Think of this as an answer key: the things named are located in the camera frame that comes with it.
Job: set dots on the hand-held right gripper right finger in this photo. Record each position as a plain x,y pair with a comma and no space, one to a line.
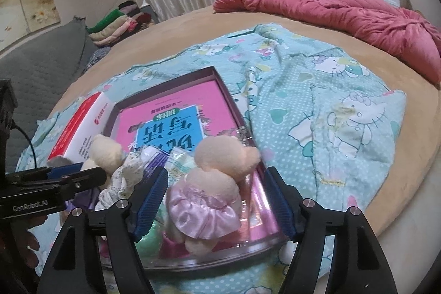
279,201

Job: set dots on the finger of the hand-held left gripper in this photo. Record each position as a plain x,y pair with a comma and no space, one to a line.
88,178
65,170

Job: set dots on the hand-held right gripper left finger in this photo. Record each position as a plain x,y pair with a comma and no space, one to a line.
151,201

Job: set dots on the dark shallow box tray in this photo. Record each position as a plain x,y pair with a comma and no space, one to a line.
241,251

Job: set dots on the plush toy with pink dress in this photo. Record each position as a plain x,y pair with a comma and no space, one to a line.
213,177

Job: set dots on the person's left hand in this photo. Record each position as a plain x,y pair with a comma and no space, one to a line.
32,235

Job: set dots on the white floral cloth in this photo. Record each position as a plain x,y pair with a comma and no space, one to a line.
120,177

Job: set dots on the white packet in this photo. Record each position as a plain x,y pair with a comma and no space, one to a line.
155,158

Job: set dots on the red tissue pack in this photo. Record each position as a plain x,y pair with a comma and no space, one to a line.
79,128

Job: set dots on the grey quilted cushion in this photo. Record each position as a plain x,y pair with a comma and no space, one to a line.
44,73

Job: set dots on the teal cartoon printed blanket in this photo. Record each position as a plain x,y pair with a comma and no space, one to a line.
310,90

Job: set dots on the pink book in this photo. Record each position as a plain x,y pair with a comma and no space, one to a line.
206,97

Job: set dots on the tan bed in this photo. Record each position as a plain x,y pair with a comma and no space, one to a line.
396,194

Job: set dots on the dark patterned cloth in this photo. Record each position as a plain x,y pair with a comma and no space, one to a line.
98,56

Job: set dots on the stack of folded clothes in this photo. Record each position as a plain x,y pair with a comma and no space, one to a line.
113,27

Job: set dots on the pink quilt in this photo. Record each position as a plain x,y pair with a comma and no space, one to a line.
344,11

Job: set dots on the floral wall poster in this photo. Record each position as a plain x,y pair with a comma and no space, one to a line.
27,4

